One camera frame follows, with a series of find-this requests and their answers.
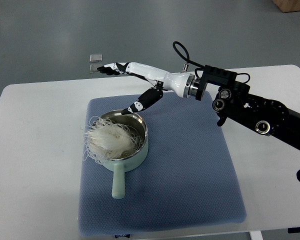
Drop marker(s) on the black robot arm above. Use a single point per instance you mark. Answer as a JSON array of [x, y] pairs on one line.
[[267, 117]]

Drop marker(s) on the white vermicelli nest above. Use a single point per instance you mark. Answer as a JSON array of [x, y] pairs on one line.
[[105, 140]]

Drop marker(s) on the black bracket under table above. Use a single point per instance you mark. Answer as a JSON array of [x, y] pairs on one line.
[[294, 230]]

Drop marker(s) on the mint green pot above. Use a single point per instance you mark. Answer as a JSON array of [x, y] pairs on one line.
[[121, 166]]

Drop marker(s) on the brown cardboard box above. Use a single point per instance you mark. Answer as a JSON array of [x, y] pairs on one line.
[[289, 6]]

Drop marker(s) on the blue label under table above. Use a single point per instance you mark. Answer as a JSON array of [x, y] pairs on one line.
[[122, 235]]

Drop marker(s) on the blue padded mat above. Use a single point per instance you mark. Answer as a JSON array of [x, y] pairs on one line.
[[187, 179]]

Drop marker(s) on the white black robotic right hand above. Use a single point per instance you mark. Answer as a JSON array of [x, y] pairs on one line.
[[183, 84]]

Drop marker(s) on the upper floor metal plate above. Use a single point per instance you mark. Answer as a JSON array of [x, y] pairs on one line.
[[96, 57]]

